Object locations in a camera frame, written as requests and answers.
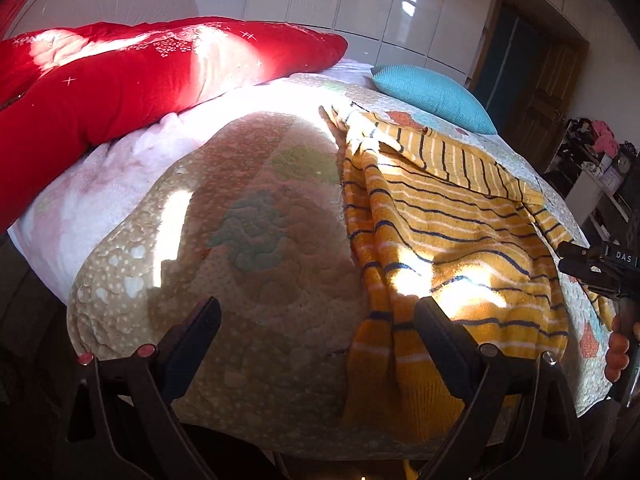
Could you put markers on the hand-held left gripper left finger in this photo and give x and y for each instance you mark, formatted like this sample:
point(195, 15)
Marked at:
point(199, 332)

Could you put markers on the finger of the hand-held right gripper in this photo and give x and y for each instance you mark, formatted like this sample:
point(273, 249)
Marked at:
point(577, 251)
point(585, 274)

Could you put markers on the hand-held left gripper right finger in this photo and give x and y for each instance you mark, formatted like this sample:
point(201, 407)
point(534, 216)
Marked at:
point(434, 332)

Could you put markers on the yellow striped knit sweater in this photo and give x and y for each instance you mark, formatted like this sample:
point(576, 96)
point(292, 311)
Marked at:
point(450, 260)

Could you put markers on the person's right hand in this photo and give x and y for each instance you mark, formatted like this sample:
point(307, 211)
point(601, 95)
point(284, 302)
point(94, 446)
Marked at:
point(617, 352)

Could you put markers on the cluttered white shelf unit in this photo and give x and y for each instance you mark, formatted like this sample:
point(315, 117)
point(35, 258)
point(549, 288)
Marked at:
point(595, 190)

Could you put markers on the small round clock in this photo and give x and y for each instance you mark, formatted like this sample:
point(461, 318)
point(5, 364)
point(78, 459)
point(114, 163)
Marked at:
point(624, 162)

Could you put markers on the patchwork heart-print quilt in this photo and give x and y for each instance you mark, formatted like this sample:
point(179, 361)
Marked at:
point(260, 240)

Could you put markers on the pink cloth on shelf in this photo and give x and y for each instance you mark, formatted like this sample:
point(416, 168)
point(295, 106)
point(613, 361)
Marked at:
point(604, 136)

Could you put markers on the brown wooden door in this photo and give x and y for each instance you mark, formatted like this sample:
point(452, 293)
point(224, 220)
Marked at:
point(540, 80)

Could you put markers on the turquoise pillow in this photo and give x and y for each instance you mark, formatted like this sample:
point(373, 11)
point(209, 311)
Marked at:
point(432, 95)

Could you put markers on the red embroidered duvet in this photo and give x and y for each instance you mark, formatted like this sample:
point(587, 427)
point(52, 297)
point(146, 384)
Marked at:
point(115, 85)

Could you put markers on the glossy white wardrobe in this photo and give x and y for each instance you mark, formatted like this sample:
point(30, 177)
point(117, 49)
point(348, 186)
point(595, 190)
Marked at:
point(370, 5)

